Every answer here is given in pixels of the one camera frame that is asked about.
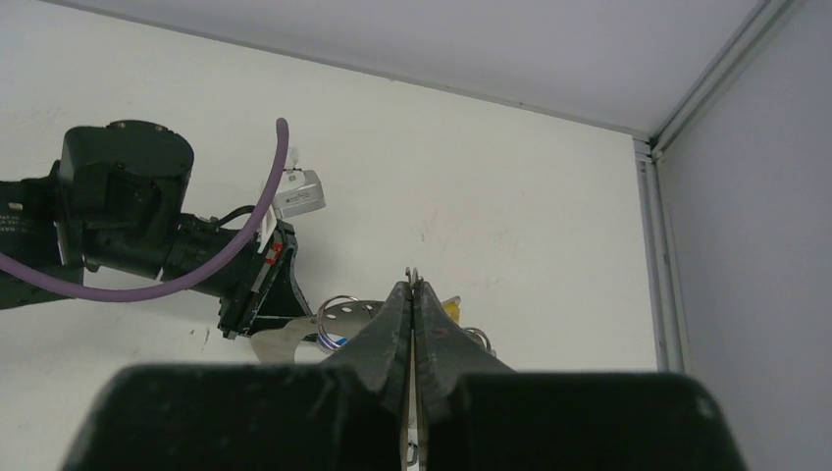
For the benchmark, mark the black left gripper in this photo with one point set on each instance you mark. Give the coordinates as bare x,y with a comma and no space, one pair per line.
257,291

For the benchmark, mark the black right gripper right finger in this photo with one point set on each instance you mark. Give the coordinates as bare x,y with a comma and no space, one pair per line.
476,413

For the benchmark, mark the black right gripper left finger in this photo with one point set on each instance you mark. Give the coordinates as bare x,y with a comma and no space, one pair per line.
348,412

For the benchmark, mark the blue tagged key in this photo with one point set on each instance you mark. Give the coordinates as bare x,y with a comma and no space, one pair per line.
330,343

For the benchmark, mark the grey perforated key organizer plate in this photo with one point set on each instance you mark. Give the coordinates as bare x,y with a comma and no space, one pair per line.
296,342

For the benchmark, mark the silver split keyring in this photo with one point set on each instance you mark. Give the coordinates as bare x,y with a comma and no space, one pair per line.
412,275

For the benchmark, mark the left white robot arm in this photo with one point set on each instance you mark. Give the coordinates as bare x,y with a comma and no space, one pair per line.
106,224

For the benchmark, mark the yellow tagged key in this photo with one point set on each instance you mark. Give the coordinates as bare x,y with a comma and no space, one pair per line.
452,308

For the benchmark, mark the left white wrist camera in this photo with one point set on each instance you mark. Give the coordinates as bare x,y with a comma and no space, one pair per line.
300,192

